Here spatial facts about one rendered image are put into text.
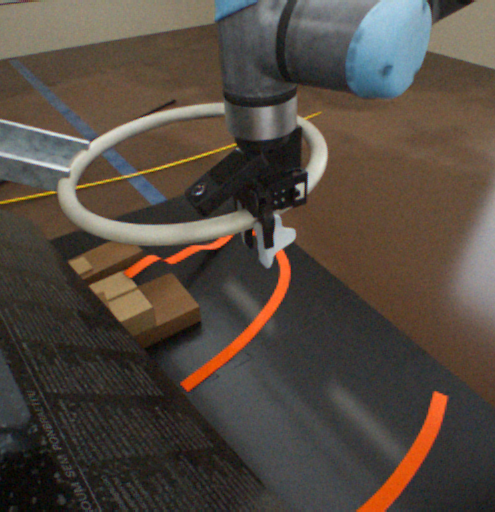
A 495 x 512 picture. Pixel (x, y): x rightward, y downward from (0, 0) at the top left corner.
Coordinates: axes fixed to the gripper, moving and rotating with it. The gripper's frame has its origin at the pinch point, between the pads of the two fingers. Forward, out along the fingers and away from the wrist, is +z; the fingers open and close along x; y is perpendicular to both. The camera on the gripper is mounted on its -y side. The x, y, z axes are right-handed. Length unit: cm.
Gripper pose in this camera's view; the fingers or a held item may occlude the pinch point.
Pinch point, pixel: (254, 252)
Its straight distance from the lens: 68.1
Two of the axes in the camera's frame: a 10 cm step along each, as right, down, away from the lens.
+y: 8.8, -3.5, 3.2
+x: -4.7, -5.6, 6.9
